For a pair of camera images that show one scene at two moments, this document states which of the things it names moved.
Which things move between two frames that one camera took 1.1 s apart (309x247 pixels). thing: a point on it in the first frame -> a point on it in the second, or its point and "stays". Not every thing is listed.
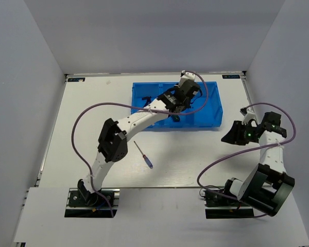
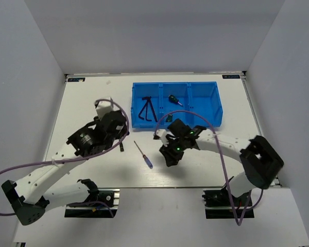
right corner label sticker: (231, 76) stays
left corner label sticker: (75, 79) stays
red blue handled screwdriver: (146, 158) stays
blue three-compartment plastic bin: (206, 111) stays
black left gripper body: (187, 105) -> (123, 132)
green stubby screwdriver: (175, 118) -> (169, 118)
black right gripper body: (245, 134) -> (175, 150)
